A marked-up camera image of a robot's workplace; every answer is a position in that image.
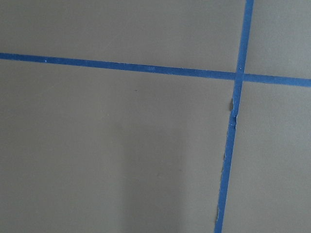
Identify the blue tape strip crosswise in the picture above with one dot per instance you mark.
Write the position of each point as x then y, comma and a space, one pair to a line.
256, 78

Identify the blue tape strip lengthwise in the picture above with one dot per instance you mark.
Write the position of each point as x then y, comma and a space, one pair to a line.
231, 131

